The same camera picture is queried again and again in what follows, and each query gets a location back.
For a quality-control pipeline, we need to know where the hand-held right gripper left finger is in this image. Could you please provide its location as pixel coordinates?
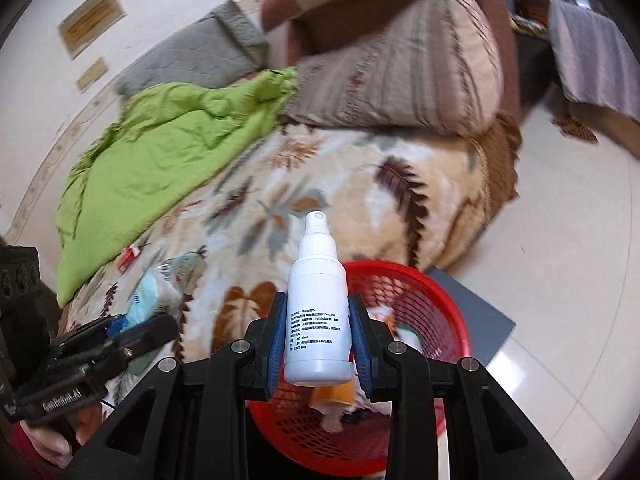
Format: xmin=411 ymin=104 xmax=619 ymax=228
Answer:
xmin=62 ymin=292 xmax=288 ymax=480

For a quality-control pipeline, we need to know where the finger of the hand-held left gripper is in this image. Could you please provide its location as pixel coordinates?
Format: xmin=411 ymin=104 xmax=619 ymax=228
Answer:
xmin=55 ymin=315 xmax=126 ymax=350
xmin=112 ymin=313 xmax=180 ymax=361

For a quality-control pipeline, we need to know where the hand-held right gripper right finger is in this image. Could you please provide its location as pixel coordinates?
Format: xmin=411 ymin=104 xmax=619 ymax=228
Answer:
xmin=348 ymin=294 xmax=576 ymax=480

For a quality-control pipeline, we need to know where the clear plastic bag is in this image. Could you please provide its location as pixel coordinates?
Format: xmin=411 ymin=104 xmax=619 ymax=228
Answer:
xmin=122 ymin=252 xmax=208 ymax=376

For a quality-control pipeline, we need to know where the white spray bottle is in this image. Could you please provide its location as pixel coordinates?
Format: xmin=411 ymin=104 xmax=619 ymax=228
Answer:
xmin=284 ymin=211 xmax=355 ymax=387

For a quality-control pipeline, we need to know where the red plastic basket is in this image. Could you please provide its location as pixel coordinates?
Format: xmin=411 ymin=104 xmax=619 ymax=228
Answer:
xmin=247 ymin=260 xmax=473 ymax=478

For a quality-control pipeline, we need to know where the person's left hand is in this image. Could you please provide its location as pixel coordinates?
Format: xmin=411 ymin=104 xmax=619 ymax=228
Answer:
xmin=20 ymin=402 xmax=104 ymax=468

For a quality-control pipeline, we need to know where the orange box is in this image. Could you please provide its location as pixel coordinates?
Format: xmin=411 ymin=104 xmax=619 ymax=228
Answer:
xmin=307 ymin=382 xmax=357 ymax=433

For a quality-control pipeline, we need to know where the grey floor mat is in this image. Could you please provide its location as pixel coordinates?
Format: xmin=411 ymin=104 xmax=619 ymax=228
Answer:
xmin=425 ymin=266 xmax=517 ymax=361

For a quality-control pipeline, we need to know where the green quilt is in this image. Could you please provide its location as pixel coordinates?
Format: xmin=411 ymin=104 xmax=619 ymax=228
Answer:
xmin=54 ymin=66 xmax=299 ymax=308

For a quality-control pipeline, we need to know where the leaf print blanket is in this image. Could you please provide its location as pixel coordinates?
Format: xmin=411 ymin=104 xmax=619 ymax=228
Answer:
xmin=57 ymin=110 xmax=523 ymax=406

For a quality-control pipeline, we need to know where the striped beige pillow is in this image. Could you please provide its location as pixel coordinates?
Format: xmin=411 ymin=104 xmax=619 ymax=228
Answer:
xmin=279 ymin=0 xmax=505 ymax=137

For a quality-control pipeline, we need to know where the grey quilted pillow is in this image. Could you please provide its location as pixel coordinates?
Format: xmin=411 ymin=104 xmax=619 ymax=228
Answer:
xmin=114 ymin=0 xmax=271 ymax=96

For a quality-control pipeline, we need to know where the brown door mat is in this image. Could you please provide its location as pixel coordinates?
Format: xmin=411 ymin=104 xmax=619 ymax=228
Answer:
xmin=551 ymin=114 xmax=600 ymax=144

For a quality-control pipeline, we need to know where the dark low cabinet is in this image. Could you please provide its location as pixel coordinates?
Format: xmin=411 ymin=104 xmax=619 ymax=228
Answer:
xmin=510 ymin=30 xmax=566 ymax=111

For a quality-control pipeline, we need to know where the striped cloth covered table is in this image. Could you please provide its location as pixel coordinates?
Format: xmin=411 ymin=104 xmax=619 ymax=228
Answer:
xmin=547 ymin=0 xmax=640 ymax=126

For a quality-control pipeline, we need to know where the gold wall switch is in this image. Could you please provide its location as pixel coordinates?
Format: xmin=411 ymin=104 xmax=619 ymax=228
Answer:
xmin=75 ymin=56 xmax=110 ymax=92

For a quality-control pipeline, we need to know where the yellow wall panel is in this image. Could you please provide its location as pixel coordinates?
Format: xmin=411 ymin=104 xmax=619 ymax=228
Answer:
xmin=56 ymin=0 xmax=127 ymax=60

